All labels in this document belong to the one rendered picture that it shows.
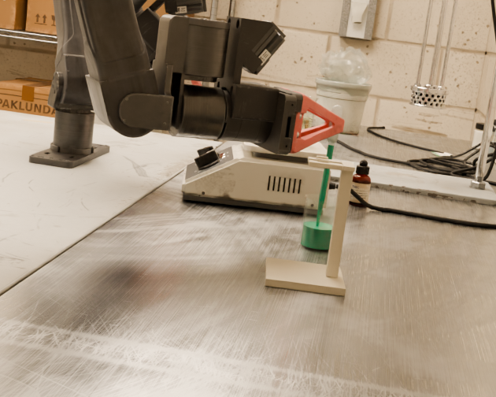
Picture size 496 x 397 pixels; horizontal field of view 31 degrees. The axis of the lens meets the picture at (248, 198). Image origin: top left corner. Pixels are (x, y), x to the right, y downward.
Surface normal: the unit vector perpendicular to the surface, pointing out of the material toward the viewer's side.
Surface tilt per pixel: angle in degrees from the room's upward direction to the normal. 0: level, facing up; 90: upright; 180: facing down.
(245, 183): 90
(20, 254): 0
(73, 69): 53
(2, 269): 0
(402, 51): 90
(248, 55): 90
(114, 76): 91
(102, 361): 0
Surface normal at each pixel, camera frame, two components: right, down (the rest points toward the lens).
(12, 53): -0.15, 0.18
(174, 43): 0.39, 0.23
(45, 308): 0.12, -0.97
